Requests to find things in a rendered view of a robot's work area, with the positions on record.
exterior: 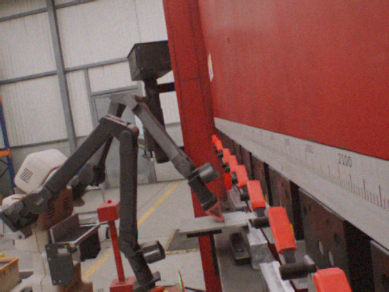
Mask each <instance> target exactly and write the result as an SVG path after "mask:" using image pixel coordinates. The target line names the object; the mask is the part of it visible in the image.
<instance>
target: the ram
mask: <svg viewBox="0 0 389 292"><path fill-rule="evenodd" d="M197 4H198V14H199V22H200V27H201V36H202V41H203V46H204V55H205V59H206V69H207V74H208V82H209V88H210V96H211V101H212V106H213V115H214V117H216V118H219V119H222V120H227V121H230V122H235V123H238V124H243V125H246V126H248V127H253V128H257V129H262V130H264V131H269V132H272V133H277V134H280V135H283V136H287V137H291V138H296V139H299V140H305V141H308V142H312V143H317V144H320V145H324V146H327V147H332V148H335V149H339V150H342V151H346V152H350V153H353V154H358V155H360V156H365V157H368V158H371V159H376V160H379V161H386V162H389V0H197ZM209 54H210V59H211V65H212V70H213V76H212V79H211V81H210V74H209V69H208V57H209ZM215 127H216V128H217V129H219V130H220V131H221V132H223V133H225V134H226V135H227V136H228V137H230V138H232V139H234V140H235V141H236V142H237V143H239V144H240V145H242V146H243V147H244V148H246V149H248V150H249V151H250V152H251V153H253V154H255V155H256V156H257V157H258V158H260V159H262V160H263V161H264V162H265V163H266V164H268V165H269V166H271V167H272V168H274V169H275V170H278V171H279V172H280V173H282V174H283V175H284V176H285V177H287V178H289V180H291V181H293V182H294V183H295V184H296V185H298V186H300V187H301V188H302V189H303V190H305V191H307V192H308V193H310V194H311V195H312V196H314V197H316V198H317V199H318V200H319V201H320V202H322V203H323V204H325V205H326V206H328V207H329V208H331V209H332V210H334V211H335V212H336V213H338V214H339V215H341V216H342V217H343V218H344V219H345V220H347V221H350V222H351V223H352V224H353V225H355V226H356V227H357V228H359V229H360V230H361V231H363V232H364V233H366V234H367V235H369V236H371V237H372V238H373V239H374V240H375V241H377V242H378V243H380V244H382V245H383V246H384V247H385V248H387V249H389V211H388V210H387V209H385V208H383V207H381V206H379V205H378V204H375V203H373V202H371V201H369V200H368V199H365V198H363V197H361V196H359V195H357V194H355V193H353V192H351V191H350V190H347V189H346V188H344V187H342V186H340V185H337V184H335V183H333V182H332V181H329V180H328V179H325V178H324V177H321V176H319V175H318V174H316V173H314V172H312V171H310V170H308V169H306V168H304V167H301V166H300V165H297V164H296V163H293V162H292V161H289V160H287V159H286V158H284V157H282V156H281V155H279V154H277V153H275V152H273V151H271V150H269V149H267V148H265V147H263V146H262V145H259V144H258V143H255V142H254V141H252V140H250V139H246V138H244V137H242V136H240V135H238V134H236V133H235V132H233V131H231V130H229V129H227V128H225V127H223V126H221V125H219V124H217V123H215Z"/></svg>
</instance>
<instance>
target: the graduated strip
mask: <svg viewBox="0 0 389 292"><path fill-rule="evenodd" d="M214 121H215V123H217V124H219V125H221V126H223V127H225V128H227V129H229V130H231V131H233V132H235V133H236V134H238V135H240V136H242V137H244V138H246V139H250V140H252V141H254V142H255V143H258V144H259V145H262V146H263V147H265V148H267V149H269V150H271V151H273V152H275V153H277V154H279V155H281V156H282V157H284V158H286V159H287V160H289V161H292V162H293V163H296V164H297V165H300V166H301V167H304V168H306V169H308V170H310V171H312V172H314V173H316V174H318V175H319V176H321V177H324V178H325V179H328V180H329V181H332V182H333V183H335V184H337V185H340V186H342V187H344V188H346V189H347V190H350V191H351V192H353V193H355V194H357V195H359V196H361V197H363V198H365V199H368V200H369V201H371V202H373V203H375V204H378V205H379V206H381V207H383V208H385V209H387V210H388V211H389V162H386V161H379V160H376V159H371V158H368V157H365V156H360V155H358V154H353V153H350V152H346V151H342V150H339V149H335V148H332V147H327V146H324V145H320V144H317V143H312V142H308V141H305V140H299V139H296V138H291V137H287V136H283V135H280V134H277V133H272V132H269V131H264V130H262V129H257V128H253V127H248V126H246V125H243V124H238V123H235V122H230V121H227V120H222V119H219V118H216V117H214Z"/></svg>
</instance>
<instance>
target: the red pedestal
mask: <svg viewBox="0 0 389 292"><path fill-rule="evenodd" d="M97 216H98V220H99V222H105V221H108V224H109V229H110V237H111V241H112V245H113V253H114V258H115V265H116V269H117V276H118V278H115V279H113V281H112V284H111V285H110V286H109V289H110V292H134V290H133V282H134V281H136V280H137V279H136V277H135V276H134V277H131V276H130V277H125V274H124V267H123V262H122V255H121V251H120V250H119V248H118V234H117V226H116V222H115V221H116V220H118V219H119V200H115V201H112V200H108V201H107V202H102V203H101V204H100V205H99V206H98V207H97Z"/></svg>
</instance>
